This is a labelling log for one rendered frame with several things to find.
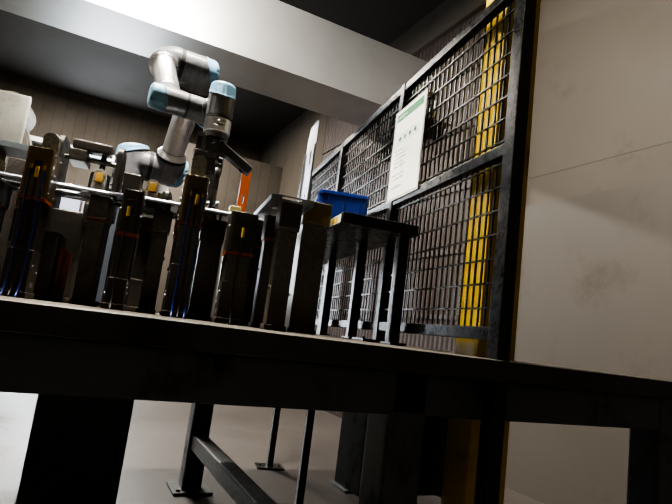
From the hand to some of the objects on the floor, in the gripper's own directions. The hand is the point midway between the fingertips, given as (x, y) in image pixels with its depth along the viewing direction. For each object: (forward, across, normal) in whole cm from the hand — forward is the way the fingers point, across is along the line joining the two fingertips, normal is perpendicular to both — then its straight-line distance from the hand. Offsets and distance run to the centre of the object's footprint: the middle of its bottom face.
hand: (212, 204), depth 149 cm
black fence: (+103, -35, +55) cm, 122 cm away
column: (+102, -64, -30) cm, 124 cm away
